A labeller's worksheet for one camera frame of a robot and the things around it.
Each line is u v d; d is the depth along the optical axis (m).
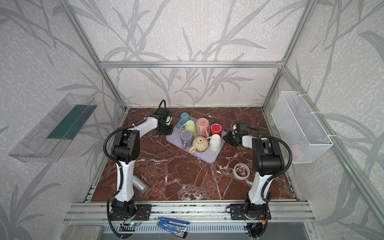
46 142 0.64
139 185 0.80
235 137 0.89
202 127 0.96
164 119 0.87
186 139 0.92
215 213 0.75
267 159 0.51
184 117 1.02
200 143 0.90
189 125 0.97
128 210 0.65
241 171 0.87
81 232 0.66
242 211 0.74
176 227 0.68
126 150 0.59
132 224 0.71
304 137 0.61
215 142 0.92
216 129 0.97
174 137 1.02
